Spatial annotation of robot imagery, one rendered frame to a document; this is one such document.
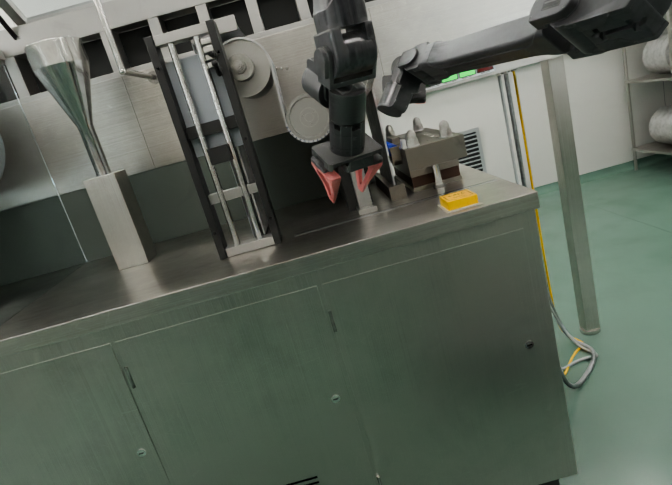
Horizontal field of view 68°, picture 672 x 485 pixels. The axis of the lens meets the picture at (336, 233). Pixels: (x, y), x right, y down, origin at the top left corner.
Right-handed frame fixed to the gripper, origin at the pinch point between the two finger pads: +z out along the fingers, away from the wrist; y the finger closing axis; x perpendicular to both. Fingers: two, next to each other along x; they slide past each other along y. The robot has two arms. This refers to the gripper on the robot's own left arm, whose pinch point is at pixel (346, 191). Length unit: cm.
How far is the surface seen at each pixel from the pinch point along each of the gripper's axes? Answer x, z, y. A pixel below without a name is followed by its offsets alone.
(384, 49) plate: -68, 9, -56
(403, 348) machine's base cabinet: 6.5, 47.5, -12.3
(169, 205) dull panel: -81, 50, 20
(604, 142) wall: -136, 166, -334
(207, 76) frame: -50, -4, 7
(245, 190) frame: -36.0, 20.0, 6.9
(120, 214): -64, 35, 35
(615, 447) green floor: 42, 96, -70
